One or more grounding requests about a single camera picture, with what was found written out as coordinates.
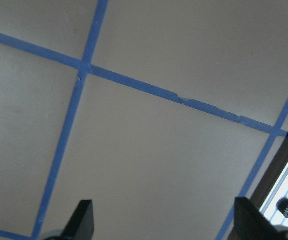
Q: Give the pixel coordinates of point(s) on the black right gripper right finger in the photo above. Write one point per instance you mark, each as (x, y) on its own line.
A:
(249, 224)

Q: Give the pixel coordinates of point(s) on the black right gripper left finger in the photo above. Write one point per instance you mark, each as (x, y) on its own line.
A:
(81, 223)

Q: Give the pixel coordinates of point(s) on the small black bearing gear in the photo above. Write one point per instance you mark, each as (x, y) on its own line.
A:
(282, 207)

